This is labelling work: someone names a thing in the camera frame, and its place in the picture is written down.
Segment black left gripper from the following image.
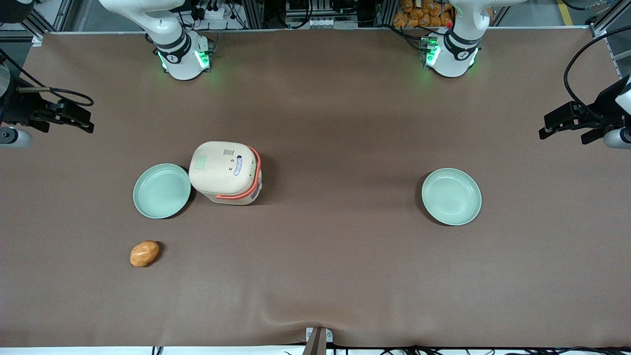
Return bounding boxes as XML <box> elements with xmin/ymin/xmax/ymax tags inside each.
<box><xmin>538</xmin><ymin>74</ymin><xmax>631</xmax><ymax>145</ymax></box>

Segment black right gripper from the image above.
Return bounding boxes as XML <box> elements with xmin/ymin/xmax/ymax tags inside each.
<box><xmin>0</xmin><ymin>85</ymin><xmax>95</xmax><ymax>134</ymax></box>

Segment beige rice cooker orange handle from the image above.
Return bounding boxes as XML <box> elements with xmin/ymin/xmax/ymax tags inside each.
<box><xmin>188</xmin><ymin>141</ymin><xmax>263</xmax><ymax>206</ymax></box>

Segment light green plate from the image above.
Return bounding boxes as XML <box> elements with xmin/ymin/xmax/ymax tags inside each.
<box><xmin>421</xmin><ymin>168</ymin><xmax>483</xmax><ymax>227</ymax></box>
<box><xmin>133</xmin><ymin>163</ymin><xmax>192</xmax><ymax>220</ymax></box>

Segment orange-brown bread roll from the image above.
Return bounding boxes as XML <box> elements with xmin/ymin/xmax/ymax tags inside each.
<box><xmin>130</xmin><ymin>240</ymin><xmax>161</xmax><ymax>268</ymax></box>

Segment white power strip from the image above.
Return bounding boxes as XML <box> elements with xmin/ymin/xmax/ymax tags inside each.
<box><xmin>196</xmin><ymin>4</ymin><xmax>233</xmax><ymax>21</ymax></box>

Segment brown table mat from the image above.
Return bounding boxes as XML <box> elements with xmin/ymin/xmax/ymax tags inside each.
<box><xmin>0</xmin><ymin>28</ymin><xmax>631</xmax><ymax>349</ymax></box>

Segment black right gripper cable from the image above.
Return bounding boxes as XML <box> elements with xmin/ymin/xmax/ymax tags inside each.
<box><xmin>0</xmin><ymin>48</ymin><xmax>95</xmax><ymax>107</ymax></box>

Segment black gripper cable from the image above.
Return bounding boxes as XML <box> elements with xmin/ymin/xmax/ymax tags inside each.
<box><xmin>563</xmin><ymin>25</ymin><xmax>631</xmax><ymax>125</ymax></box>
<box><xmin>0</xmin><ymin>48</ymin><xmax>95</xmax><ymax>107</ymax></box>

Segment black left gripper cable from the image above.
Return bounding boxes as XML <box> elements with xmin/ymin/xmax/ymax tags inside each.
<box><xmin>563</xmin><ymin>25</ymin><xmax>631</xmax><ymax>125</ymax></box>

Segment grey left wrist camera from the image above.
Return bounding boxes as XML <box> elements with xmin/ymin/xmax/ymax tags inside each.
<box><xmin>603</xmin><ymin>127</ymin><xmax>631</xmax><ymax>150</ymax></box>

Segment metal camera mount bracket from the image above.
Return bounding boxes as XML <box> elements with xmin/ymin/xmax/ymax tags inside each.
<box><xmin>302</xmin><ymin>326</ymin><xmax>334</xmax><ymax>355</ymax></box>

